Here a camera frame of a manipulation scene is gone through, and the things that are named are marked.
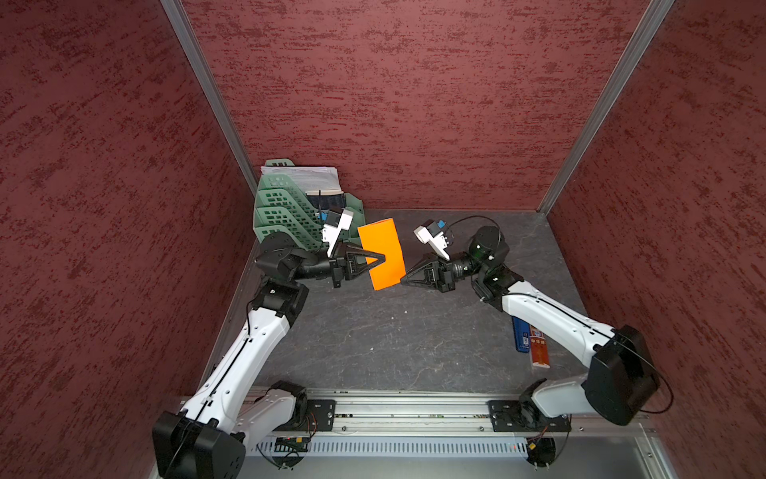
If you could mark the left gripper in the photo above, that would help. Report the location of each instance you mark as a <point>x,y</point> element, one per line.
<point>342,266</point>

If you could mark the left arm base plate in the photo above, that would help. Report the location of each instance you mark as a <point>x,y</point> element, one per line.
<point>312,415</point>

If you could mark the dark notebook in rack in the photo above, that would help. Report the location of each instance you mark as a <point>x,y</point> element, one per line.
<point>327,202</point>

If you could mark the left corner aluminium post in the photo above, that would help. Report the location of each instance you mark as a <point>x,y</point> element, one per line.
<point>183,29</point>

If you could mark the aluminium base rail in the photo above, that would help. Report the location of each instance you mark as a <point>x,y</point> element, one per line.
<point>426,414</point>

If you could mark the corner aluminium post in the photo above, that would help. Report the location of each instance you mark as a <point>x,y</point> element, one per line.
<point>645,31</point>
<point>183,29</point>

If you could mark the white papers in rack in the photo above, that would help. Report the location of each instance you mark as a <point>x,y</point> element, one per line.
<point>314,181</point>

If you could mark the green file organizer rack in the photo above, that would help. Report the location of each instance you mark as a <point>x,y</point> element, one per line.
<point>280,206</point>

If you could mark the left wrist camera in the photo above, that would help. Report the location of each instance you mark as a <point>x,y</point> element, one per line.
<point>335,222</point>

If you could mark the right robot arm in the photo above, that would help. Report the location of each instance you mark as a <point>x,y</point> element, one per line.
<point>621,376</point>

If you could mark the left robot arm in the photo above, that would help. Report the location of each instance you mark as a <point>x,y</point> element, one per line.
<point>210,436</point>

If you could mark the red flat box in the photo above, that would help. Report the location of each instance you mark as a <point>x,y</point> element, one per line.
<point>539,349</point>

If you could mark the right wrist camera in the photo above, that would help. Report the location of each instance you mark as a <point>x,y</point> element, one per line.
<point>437,236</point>

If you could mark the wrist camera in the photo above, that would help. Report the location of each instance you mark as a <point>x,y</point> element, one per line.
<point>335,222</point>
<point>437,236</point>

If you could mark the blue flat box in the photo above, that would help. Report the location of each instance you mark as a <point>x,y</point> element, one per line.
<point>522,334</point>

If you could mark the white vented cable duct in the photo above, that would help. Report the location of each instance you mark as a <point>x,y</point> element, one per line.
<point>405,447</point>

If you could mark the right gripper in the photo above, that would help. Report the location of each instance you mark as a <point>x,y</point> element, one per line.
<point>444,273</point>

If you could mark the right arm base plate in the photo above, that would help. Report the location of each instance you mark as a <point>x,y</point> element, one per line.
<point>524,417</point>

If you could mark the right corner aluminium post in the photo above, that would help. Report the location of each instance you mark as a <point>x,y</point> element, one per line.
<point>645,31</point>

